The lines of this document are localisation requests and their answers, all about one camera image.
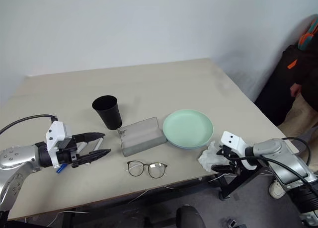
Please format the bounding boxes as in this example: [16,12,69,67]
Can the white floor cable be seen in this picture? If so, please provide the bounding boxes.
[128,184,176,204]
[46,210,89,227]

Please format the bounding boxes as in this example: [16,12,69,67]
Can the person's bare hand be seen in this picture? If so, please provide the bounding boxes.
[290,83,303,98]

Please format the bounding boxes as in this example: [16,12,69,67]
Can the person's beige trousers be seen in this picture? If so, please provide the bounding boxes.
[277,93,318,149]

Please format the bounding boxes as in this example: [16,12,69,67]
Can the white marker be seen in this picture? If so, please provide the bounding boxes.
[77,137,104,153]

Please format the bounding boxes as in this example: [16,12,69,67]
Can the white tissue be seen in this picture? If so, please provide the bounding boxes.
[198,140,231,173]

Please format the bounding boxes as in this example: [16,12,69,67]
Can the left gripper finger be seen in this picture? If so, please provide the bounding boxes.
[77,149,112,165]
[74,132,106,143]

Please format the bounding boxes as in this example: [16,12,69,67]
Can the black plastic cup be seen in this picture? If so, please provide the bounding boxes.
[91,95,123,131]

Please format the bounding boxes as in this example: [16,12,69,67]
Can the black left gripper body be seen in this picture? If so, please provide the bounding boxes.
[56,135,80,168]

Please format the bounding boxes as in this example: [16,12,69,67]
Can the thin dark rimmed glasses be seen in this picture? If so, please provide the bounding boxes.
[127,160,168,179]

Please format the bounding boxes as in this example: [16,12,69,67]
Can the black table leg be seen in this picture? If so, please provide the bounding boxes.
[218,163,264,202]

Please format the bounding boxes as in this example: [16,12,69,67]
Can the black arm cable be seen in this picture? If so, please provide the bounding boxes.
[0,114,58,136]
[225,137,318,191]

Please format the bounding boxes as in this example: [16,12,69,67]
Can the grey glasses case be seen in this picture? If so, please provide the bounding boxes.
[118,116,167,157]

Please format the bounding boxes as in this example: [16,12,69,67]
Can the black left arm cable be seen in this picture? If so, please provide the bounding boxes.
[0,114,58,136]

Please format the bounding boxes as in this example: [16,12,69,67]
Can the light blue plate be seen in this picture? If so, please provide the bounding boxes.
[162,131,211,150]

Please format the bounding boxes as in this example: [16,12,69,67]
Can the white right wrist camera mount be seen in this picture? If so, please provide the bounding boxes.
[220,131,258,170]

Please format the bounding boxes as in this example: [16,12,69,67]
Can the white shoe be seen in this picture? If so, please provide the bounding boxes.
[269,179,286,199]

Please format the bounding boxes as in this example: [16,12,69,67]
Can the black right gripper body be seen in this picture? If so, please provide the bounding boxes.
[216,144,245,176]

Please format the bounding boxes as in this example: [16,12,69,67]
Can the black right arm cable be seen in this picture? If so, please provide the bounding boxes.
[225,137,318,191]

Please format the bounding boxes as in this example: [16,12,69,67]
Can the mint green plate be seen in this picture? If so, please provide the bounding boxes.
[162,109,214,148]

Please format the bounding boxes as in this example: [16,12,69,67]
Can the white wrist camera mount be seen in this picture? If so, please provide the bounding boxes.
[220,131,258,170]
[45,120,73,168]

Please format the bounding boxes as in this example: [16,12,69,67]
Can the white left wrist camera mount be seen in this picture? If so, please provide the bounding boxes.
[45,120,73,168]

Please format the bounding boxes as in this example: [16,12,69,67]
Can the dark rounded shape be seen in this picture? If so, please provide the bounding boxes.
[176,205,206,228]

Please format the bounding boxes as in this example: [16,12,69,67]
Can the orange and teal bag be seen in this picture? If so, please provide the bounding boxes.
[298,18,318,51]

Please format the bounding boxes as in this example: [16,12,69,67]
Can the person in dark clothes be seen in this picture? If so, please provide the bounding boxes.
[254,14,318,126]

